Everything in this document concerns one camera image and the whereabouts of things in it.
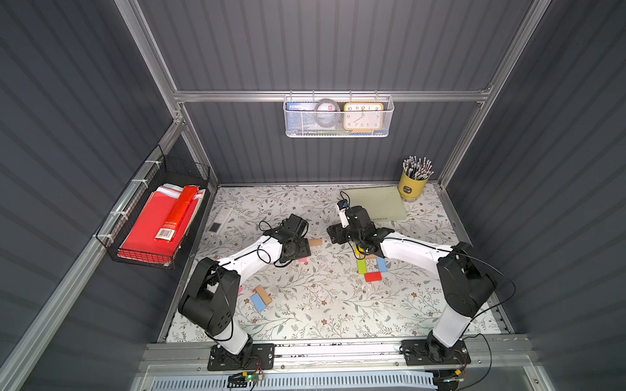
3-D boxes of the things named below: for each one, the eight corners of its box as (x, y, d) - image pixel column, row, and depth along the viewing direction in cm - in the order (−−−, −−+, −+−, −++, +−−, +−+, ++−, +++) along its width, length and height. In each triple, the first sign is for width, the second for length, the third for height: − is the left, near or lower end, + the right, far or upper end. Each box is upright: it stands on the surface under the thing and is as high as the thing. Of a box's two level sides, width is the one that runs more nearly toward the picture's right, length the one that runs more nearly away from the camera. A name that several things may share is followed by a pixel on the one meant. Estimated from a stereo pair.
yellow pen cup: (396, 204, 115) (408, 174, 100) (391, 186, 123) (401, 156, 108) (421, 204, 115) (436, 174, 100) (415, 186, 123) (428, 156, 108)
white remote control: (208, 233, 105) (206, 230, 104) (223, 208, 114) (221, 205, 113) (219, 235, 105) (217, 232, 103) (233, 209, 114) (232, 206, 112)
